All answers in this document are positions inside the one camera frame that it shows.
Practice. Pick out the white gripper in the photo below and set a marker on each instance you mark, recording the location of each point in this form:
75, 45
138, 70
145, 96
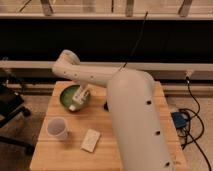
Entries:
83, 88

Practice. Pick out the white labelled bottle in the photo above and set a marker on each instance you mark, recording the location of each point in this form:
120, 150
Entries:
79, 100

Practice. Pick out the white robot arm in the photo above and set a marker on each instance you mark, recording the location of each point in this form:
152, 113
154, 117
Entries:
130, 100

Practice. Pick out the green ceramic bowl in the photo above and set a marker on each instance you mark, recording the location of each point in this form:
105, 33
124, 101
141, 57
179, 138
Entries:
67, 94

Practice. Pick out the translucent plastic cup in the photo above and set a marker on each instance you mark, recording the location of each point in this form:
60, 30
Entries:
57, 128

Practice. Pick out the wooden table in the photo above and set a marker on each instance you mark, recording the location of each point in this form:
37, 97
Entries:
53, 155

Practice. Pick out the black office chair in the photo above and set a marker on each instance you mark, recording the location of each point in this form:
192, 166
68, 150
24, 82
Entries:
11, 102

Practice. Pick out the white wall plug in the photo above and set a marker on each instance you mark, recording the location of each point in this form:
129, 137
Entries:
189, 73

